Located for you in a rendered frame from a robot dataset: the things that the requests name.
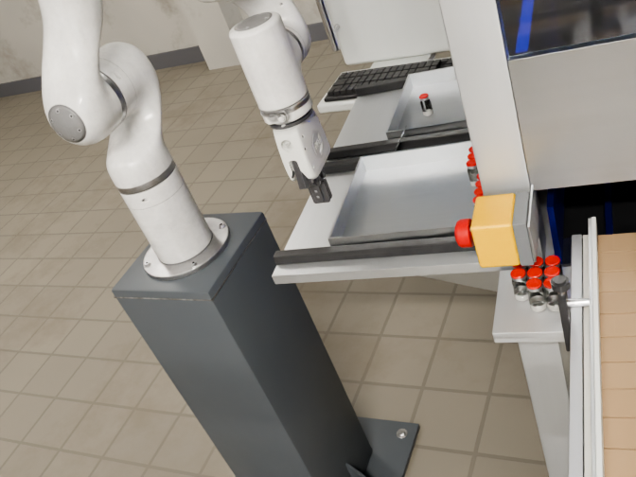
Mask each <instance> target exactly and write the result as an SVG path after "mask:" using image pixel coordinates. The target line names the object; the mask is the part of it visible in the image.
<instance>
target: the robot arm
mask: <svg viewBox="0 0 636 477"><path fill-rule="evenodd" d="M226 1H230V2H232V3H234V4H235V5H237V6H238V7H239V8H241V9H242V10H243V11H244V12H245V13H246V14H247V15H248V16H249V17H248V18H246V19H244V20H242V21H240V22H239V23H237V24H236V25H235V26H233V27H232V28H231V30H230V32H229V38H230V41H231V43H232V45H233V47H234V49H235V51H236V54H237V56H238V60H239V62H240V65H241V67H242V69H243V72H244V74H245V77H246V79H247V80H248V83H249V85H250V87H251V90H252V92H253V95H254V97H255V99H256V103H257V105H258V108H259V110H260V113H261V115H262V116H263V119H264V121H265V123H267V124H269V125H270V127H271V128H272V129H273V131H274V138H275V142H276V145H277V147H278V150H279V153H280V156H281V159H282V162H283V164H284V167H285V169H286V171H287V173H288V175H289V177H290V178H291V180H292V181H296V180H297V183H298V186H299V189H308V190H309V193H310V196H311V198H312V200H313V202H314V203H329V202H330V200H331V198H332V193H331V191H330V188H329V186H328V183H327V179H324V178H325V177H326V173H325V170H324V164H325V162H326V160H327V158H328V155H329V152H330V145H329V143H328V141H327V137H326V134H325V132H324V130H323V127H322V125H321V123H320V121H319V119H318V117H317V115H316V113H315V112H314V110H313V109H312V104H313V103H312V100H311V97H310V94H309V90H308V87H307V85H306V83H305V80H304V77H303V74H302V70H301V63H302V61H303V60H304V59H305V58H306V57H307V55H308V54H309V50H310V46H311V37H310V33H309V29H308V26H307V24H306V22H305V20H304V18H303V17H302V15H301V13H300V11H299V10H298V8H297V6H296V5H295V4H294V2H293V1H292V0H226ZM38 2H39V5H40V9H41V14H42V18H43V26H44V39H43V61H42V95H43V103H44V112H45V114H46V117H47V120H48V122H49V124H50V126H51V127H52V128H53V130H54V131H55V132H56V133H57V135H59V136H60V137H61V138H62V139H64V140H66V141H67V142H69V143H72V144H75V145H79V146H88V145H93V144H96V143H97V142H99V141H101V140H103V139H105V138H106V137H107V136H108V135H110V138H109V145H108V150H107V158H106V168H107V170H108V173H109V175H110V177H111V179H112V181H113V183H114V184H115V187H116V188H117V190H118V192H119V193H120V195H121V197H122V198H123V200H124V202H125V204H126V205H127V206H128V208H129V209H130V211H131V213H132V215H133V217H134V218H135V220H136V222H137V223H138V225H139V227H140V228H141V230H142V232H143V233H144V235H145V237H146V238H147V240H148V242H149V244H150V248H149V250H148V251H147V253H146V255H145V257H144V261H143V266H144V269H145V271H146V273H147V274H148V275H149V276H150V277H151V278H153V279H157V280H174V279H179V278H182V277H185V276H188V275H191V274H194V273H196V272H198V271H199V270H201V269H203V268H204V267H206V266H207V265H209V264H210V263H211V262H212V261H214V260H215V259H216V258H217V257H218V256H219V255H220V254H221V253H222V251H223V250H224V249H225V247H226V246H227V244H228V241H229V239H230V230H229V228H228V226H227V224H226V223H225V222H224V221H222V220H220V219H216V218H204V217H203V214H202V212H201V210H200V208H199V207H198V205H197V204H196V202H195V200H194V198H193V196H192V194H191V192H190V190H189V188H188V187H187V185H186V182H185V180H184V178H183V176H182V174H181V172H180V170H179V169H178V168H177V166H176V164H175V162H174V160H173V158H172V156H171V154H170V152H169V151H168V148H167V146H166V144H165V141H164V137H163V132H162V101H161V91H160V84H159V80H158V77H157V74H156V72H155V69H154V67H153V66H152V64H151V62H150V60H149V59H148V57H147V56H146V55H145V54H144V53H143V52H142V51H141V50H140V49H139V48H137V47H136V46H134V45H132V44H128V43H122V42H114V43H109V44H106V45H104V46H102V47H100V40H101V33H102V25H103V3H102V0H38Z"/></svg>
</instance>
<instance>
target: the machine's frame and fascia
mask: <svg viewBox="0 0 636 477"><path fill-rule="evenodd" d="M508 67H509V72H510V78H511V82H512V87H513V93H514V98H515V103H516V108H517V114H518V119H519V123H520V129H521V139H522V143H523V149H524V154H525V159H526V165H527V169H528V175H529V180H530V186H531V185H533V186H534V190H542V189H550V188H560V187H568V186H585V185H595V184H604V183H613V182H623V181H631V180H636V33H632V34H628V35H622V36H617V37H612V38H607V39H602V40H596V41H591V42H586V43H581V44H571V45H566V46H562V47H556V48H551V49H545V50H541V51H536V52H530V53H525V54H520V55H515V56H508Z"/></svg>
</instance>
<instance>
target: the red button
mask: <svg viewBox="0 0 636 477"><path fill-rule="evenodd" d="M471 222H472V220H471V219H461V220H459V221H458V222H457V223H456V225H455V228H454V235H455V240H456V242H457V244H458V245H459V246H460V247H462V248H469V247H473V246H474V241H473V237H472V234H471V232H470V226H471Z"/></svg>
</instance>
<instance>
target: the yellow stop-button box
mask: <svg viewBox="0 0 636 477"><path fill-rule="evenodd" d="M529 203H530V193H529V191H522V192H517V193H516V195H515V194H514V193H509V194H500V195H491V196H482V197H477V198H476V201H475V206H474V211H473V216H472V222H471V226H470V232H471V234H472V237H473V241H474V245H475V249H476V252H477V256H478V259H479V264H480V266H481V267H483V268H487V267H502V266H517V265H520V264H521V265H522V266H529V265H534V264H535V262H534V258H533V253H532V248H531V243H530V238H529V234H528V229H527V223H528V213H529Z"/></svg>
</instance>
